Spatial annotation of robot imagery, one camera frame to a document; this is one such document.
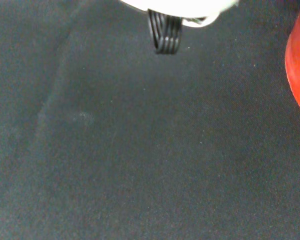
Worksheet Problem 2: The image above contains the black bench cloth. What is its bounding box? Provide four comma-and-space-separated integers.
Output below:
0, 0, 300, 240

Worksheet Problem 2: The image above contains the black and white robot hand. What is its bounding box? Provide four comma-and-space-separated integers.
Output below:
119, 0, 241, 56

